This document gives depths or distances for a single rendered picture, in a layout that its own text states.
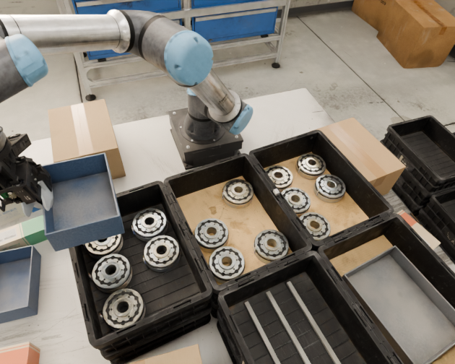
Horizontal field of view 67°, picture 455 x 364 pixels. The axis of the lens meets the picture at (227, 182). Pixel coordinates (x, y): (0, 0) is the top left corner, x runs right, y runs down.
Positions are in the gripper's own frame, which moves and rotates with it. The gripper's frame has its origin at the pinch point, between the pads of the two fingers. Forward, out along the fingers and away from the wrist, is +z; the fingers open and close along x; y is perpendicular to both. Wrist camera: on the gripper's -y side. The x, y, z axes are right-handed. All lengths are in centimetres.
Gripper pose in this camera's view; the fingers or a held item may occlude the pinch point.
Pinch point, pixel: (45, 201)
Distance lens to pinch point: 86.2
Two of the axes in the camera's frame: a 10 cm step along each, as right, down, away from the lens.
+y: 3.2, 7.4, -5.9
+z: 0.8, 6.0, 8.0
